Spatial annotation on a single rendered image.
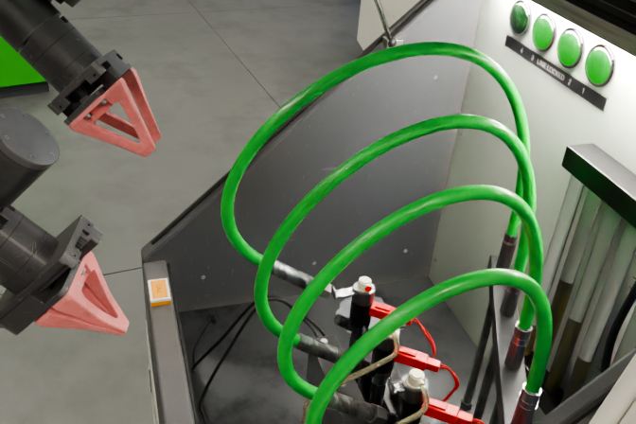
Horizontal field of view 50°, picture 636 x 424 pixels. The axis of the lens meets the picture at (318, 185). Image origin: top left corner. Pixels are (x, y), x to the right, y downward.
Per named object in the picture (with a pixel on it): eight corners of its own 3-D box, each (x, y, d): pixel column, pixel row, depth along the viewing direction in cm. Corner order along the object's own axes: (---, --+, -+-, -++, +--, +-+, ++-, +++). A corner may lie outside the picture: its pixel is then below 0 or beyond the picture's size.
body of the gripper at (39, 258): (80, 270, 55) (3, 213, 52) (5, 334, 58) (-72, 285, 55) (100, 224, 60) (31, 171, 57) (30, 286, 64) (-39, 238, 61)
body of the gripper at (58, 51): (127, 61, 73) (76, 8, 71) (109, 75, 63) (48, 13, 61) (84, 100, 74) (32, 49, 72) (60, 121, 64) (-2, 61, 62)
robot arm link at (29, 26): (-22, 7, 67) (-39, 5, 62) (29, -41, 67) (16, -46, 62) (32, 60, 69) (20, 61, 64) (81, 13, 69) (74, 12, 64)
